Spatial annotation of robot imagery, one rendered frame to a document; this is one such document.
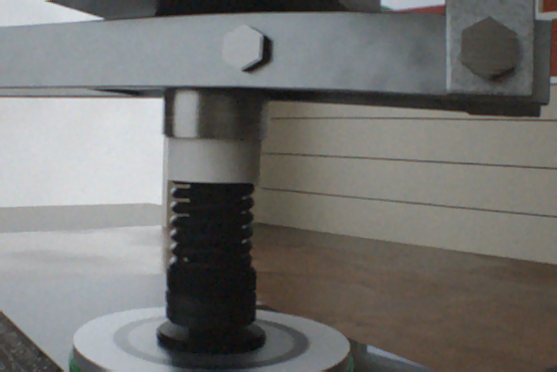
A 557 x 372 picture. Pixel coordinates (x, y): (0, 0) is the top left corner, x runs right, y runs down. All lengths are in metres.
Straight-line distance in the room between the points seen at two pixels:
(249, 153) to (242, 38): 0.09
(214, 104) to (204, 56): 0.04
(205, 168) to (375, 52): 0.14
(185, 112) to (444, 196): 7.22
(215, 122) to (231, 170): 0.03
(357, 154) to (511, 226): 2.36
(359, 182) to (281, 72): 7.99
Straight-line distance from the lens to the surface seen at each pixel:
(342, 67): 0.39
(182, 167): 0.46
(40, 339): 0.70
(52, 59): 0.50
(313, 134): 8.93
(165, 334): 0.49
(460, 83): 0.36
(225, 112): 0.45
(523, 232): 7.16
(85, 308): 0.82
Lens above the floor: 1.07
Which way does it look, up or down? 3 degrees down
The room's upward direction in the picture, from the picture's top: 2 degrees clockwise
